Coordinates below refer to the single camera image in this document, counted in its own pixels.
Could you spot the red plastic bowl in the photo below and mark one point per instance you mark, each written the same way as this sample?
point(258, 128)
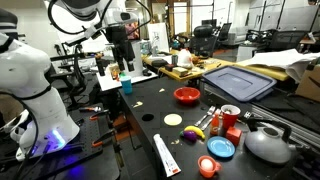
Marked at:
point(187, 94)

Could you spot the cream round disc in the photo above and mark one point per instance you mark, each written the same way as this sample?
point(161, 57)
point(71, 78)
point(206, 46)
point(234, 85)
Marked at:
point(172, 119)

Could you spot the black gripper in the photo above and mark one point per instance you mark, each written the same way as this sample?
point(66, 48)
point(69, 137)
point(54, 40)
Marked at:
point(122, 46)

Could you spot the silver knife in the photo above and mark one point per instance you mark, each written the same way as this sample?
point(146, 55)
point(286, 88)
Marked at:
point(217, 112)

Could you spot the white toothpaste tube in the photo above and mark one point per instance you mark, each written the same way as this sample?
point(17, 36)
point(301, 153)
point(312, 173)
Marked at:
point(169, 163)

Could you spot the yellow toy banana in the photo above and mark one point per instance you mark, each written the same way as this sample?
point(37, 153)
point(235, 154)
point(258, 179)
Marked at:
point(197, 130)

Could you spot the orange handled clamp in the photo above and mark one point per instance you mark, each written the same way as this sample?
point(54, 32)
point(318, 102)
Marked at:
point(103, 137)

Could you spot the grey kettle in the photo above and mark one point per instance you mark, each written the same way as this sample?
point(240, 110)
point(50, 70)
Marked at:
point(267, 143)

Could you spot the blue plate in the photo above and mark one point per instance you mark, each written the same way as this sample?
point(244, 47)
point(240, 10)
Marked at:
point(221, 147)

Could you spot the black office chair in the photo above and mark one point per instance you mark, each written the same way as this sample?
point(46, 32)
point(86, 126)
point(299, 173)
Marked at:
point(204, 40)

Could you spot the blue plastic cup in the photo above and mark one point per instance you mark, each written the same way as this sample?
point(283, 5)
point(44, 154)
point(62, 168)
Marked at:
point(126, 84)

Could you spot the orange sauce bottle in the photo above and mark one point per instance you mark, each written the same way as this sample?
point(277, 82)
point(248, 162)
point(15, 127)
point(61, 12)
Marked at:
point(215, 124)

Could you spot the red plastic cup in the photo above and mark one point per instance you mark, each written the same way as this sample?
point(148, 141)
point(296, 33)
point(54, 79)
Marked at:
point(230, 114)

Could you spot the orange mug with egg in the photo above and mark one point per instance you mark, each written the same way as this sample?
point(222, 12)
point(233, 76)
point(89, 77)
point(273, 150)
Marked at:
point(208, 166)

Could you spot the red cube block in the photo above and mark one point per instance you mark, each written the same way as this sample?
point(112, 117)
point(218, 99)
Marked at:
point(234, 135)

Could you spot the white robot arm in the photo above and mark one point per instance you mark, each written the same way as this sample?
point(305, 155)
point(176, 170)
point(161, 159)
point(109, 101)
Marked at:
point(22, 72)

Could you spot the blue bin lid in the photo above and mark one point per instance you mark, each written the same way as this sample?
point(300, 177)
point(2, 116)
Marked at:
point(242, 84)

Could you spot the purple toy eggplant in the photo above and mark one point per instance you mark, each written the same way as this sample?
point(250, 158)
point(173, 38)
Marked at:
point(189, 135)

